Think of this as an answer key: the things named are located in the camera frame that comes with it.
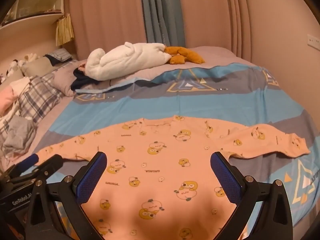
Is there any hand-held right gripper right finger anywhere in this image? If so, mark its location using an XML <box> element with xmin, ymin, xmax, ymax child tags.
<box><xmin>211</xmin><ymin>151</ymin><xmax>293</xmax><ymax>240</ymax></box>

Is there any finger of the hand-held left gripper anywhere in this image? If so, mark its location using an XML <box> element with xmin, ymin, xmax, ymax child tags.
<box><xmin>0</xmin><ymin>153</ymin><xmax>40</xmax><ymax>180</ymax></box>
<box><xmin>7</xmin><ymin>154</ymin><xmax>63</xmax><ymax>188</ymax></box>

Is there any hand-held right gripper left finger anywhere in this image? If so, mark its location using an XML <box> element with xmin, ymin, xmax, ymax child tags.
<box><xmin>24</xmin><ymin>151</ymin><xmax>108</xmax><ymax>240</ymax></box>

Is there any pink cartoon print shirt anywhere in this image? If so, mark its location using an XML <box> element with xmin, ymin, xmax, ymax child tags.
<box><xmin>34</xmin><ymin>115</ymin><xmax>311</xmax><ymax>240</ymax></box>

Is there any grey cloth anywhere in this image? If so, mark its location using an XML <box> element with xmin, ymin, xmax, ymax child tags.
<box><xmin>3</xmin><ymin>116</ymin><xmax>37</xmax><ymax>153</ymax></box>

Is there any plaid pillow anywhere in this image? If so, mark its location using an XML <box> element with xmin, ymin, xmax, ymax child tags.
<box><xmin>0</xmin><ymin>76</ymin><xmax>64</xmax><ymax>135</ymax></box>

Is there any pink cloth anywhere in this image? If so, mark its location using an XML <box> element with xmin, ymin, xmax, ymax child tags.
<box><xmin>0</xmin><ymin>82</ymin><xmax>16</xmax><ymax>113</ymax></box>

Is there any blue grey striped duvet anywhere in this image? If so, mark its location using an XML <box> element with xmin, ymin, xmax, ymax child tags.
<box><xmin>32</xmin><ymin>62</ymin><xmax>320</xmax><ymax>230</ymax></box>

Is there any pink grey pillow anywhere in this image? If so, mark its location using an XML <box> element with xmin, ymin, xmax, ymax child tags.
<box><xmin>53</xmin><ymin>62</ymin><xmax>88</xmax><ymax>97</ymax></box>

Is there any dark clothing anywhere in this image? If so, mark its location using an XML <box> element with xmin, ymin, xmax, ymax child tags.
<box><xmin>71</xmin><ymin>70</ymin><xmax>100</xmax><ymax>92</ymax></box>

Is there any black white plush toy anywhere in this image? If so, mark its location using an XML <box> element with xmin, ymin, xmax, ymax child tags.
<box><xmin>4</xmin><ymin>60</ymin><xmax>23</xmax><ymax>78</ymax></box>

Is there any beige pillow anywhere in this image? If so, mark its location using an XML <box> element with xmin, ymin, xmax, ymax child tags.
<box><xmin>21</xmin><ymin>56</ymin><xmax>60</xmax><ymax>77</ymax></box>

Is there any blue striped cloth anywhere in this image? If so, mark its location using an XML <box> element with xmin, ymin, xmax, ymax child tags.
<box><xmin>45</xmin><ymin>49</ymin><xmax>72</xmax><ymax>62</ymax></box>

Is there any white fluffy blanket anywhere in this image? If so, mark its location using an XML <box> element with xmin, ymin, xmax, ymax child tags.
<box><xmin>85</xmin><ymin>42</ymin><xmax>206</xmax><ymax>81</ymax></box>

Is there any pink grey bed sheet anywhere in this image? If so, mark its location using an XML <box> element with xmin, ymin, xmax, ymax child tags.
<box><xmin>30</xmin><ymin>45</ymin><xmax>260</xmax><ymax>155</ymax></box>

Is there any yellow hanging tassel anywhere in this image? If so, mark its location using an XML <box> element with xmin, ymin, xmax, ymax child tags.
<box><xmin>55</xmin><ymin>14</ymin><xmax>75</xmax><ymax>47</ymax></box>

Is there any pink curtain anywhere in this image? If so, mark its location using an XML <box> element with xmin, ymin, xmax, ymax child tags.
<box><xmin>69</xmin><ymin>0</ymin><xmax>148</xmax><ymax>61</ymax></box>
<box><xmin>177</xmin><ymin>0</ymin><xmax>252</xmax><ymax>58</ymax></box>

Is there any blue curtain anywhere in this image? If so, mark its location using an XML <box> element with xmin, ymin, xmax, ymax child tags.
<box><xmin>139</xmin><ymin>0</ymin><xmax>187</xmax><ymax>50</ymax></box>

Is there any white wall shelf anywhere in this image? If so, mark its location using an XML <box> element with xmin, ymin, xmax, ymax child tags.
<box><xmin>0</xmin><ymin>0</ymin><xmax>66</xmax><ymax>29</ymax></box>

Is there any white wall power strip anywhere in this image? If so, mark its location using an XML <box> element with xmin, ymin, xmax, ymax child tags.
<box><xmin>307</xmin><ymin>33</ymin><xmax>320</xmax><ymax>48</ymax></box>

